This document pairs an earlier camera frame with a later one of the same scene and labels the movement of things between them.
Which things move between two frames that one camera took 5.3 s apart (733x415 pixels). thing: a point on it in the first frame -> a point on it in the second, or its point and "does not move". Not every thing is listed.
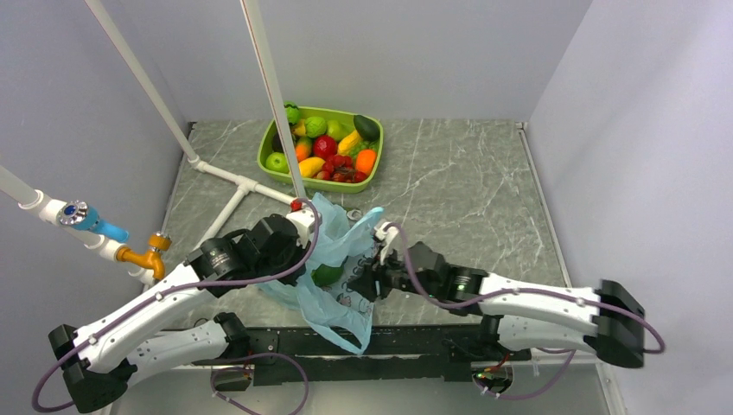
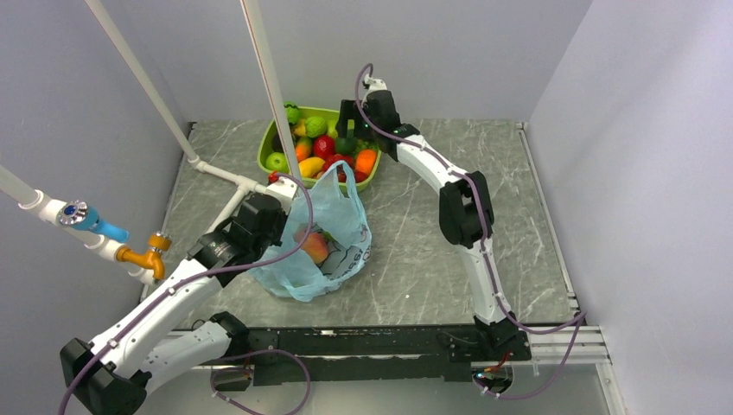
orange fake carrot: [366, 160] does not move
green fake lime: [325, 275] -> [346, 145]
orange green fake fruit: [303, 148] does not move
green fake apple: [277, 162] does not move
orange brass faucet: [153, 258] does not move
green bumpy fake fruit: [315, 126] does not move
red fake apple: [325, 146] does not move
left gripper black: [300, 253] -> [282, 218]
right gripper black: [365, 283] -> [349, 111]
